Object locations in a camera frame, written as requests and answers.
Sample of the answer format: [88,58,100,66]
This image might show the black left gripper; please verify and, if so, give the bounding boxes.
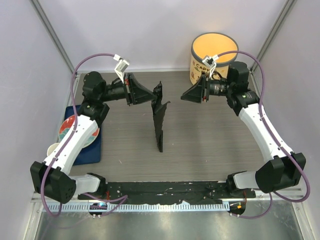
[99,73,157,107]

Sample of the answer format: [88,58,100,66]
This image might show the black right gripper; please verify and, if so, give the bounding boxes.
[181,71,234,104]

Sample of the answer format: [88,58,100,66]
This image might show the black trash bag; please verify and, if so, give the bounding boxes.
[151,81,170,153]

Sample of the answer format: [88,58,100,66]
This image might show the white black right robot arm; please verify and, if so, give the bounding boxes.
[180,61,306,198]

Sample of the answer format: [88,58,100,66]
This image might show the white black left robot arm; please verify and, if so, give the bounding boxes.
[30,71,157,204]

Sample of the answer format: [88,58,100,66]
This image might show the yellow capybara trash bin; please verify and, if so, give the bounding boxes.
[189,32,239,85]

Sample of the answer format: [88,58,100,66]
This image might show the blue tray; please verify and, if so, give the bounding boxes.
[64,106,102,166]

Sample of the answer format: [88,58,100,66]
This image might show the red and teal plate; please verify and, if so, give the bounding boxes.
[58,114,100,149]

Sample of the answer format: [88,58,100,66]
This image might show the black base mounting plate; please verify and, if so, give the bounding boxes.
[93,181,256,205]

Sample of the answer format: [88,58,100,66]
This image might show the white paper cup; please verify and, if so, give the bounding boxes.
[46,142,60,156]

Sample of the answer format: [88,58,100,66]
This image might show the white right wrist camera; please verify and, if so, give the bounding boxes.
[202,54,219,79]

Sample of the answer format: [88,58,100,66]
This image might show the right aluminium corner post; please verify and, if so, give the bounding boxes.
[249,0,298,75]

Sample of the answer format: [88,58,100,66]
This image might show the aluminium corner post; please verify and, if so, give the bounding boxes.
[249,0,298,75]
[29,0,75,73]

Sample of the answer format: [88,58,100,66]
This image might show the left aluminium corner post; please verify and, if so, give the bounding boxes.
[29,0,75,73]

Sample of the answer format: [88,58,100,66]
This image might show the aluminium frame rail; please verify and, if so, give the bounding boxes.
[30,179,306,203]

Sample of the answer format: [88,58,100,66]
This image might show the perforated cable duct strip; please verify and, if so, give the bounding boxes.
[42,201,230,213]

